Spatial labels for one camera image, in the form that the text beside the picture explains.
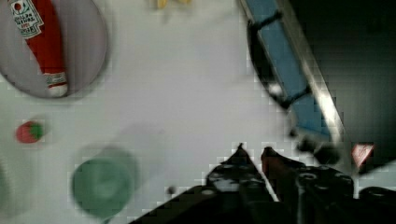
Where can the grey round plate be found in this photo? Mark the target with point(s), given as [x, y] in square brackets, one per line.
[84, 38]

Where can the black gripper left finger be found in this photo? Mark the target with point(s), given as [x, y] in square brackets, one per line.
[242, 189]

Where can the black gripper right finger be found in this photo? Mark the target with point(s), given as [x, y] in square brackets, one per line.
[306, 191]

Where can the green measuring cup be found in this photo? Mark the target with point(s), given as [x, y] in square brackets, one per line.
[102, 185]

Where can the silver black toaster oven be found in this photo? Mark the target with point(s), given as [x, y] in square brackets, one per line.
[331, 65]

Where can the red strawberry toy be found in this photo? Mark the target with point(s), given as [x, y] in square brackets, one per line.
[29, 132]

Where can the peeled banana toy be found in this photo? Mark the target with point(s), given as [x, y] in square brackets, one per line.
[161, 4]

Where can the red plush ketchup bottle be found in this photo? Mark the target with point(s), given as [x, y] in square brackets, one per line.
[39, 26]

